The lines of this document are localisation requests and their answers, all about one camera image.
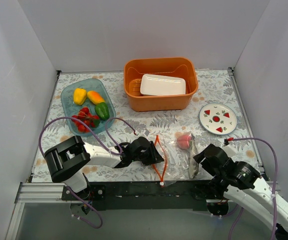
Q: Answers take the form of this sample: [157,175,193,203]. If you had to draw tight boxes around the clear zip top bag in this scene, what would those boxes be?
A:
[152,131,197,188]

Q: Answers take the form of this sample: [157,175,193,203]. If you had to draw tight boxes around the green fake bell pepper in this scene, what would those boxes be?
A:
[94,102,110,121]

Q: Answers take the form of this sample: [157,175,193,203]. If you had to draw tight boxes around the red fake strawberries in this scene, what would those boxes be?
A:
[71,106,100,133]

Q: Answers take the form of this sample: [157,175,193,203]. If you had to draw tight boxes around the orange yellow fake mango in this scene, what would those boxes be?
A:
[87,90,105,105]

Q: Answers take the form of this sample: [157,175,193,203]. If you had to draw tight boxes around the yellow fake bell pepper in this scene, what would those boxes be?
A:
[73,88,87,105]

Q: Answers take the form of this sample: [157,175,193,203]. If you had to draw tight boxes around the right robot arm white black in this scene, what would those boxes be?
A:
[193,144,288,240]

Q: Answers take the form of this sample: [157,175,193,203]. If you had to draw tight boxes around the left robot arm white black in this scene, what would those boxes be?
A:
[44,136,164,200]

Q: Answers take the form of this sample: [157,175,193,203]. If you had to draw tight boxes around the pink fake peach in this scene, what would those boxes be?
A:
[176,133,192,150]

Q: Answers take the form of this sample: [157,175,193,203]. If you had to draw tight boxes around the watermelon pattern round plate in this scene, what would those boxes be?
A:
[199,103,238,135]

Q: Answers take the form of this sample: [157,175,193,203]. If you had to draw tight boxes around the floral table mat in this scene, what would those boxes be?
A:
[41,69,263,171]

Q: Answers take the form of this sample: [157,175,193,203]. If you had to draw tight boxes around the white rectangular tray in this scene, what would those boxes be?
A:
[140,74,186,96]

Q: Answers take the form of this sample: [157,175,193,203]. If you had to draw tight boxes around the orange plastic bin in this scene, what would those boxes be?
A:
[124,57,198,112]

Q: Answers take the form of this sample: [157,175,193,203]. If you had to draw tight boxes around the teal transparent plastic tray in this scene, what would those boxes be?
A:
[60,78,117,137]

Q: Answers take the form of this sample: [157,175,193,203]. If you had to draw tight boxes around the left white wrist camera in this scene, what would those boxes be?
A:
[136,129,150,138]

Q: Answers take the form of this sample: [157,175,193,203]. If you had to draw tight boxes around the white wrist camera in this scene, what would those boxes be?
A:
[222,137,238,158]
[136,129,150,138]

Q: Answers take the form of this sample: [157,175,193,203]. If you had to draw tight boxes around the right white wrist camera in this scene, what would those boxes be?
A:
[222,137,238,158]

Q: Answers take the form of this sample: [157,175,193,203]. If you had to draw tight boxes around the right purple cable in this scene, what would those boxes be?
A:
[227,136,279,240]

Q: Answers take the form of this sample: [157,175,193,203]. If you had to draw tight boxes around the purple cable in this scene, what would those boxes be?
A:
[227,136,279,240]
[38,116,137,157]

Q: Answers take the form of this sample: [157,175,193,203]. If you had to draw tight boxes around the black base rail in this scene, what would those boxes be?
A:
[61,179,237,212]

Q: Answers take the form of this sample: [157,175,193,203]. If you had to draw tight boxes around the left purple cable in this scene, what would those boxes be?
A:
[38,116,137,157]

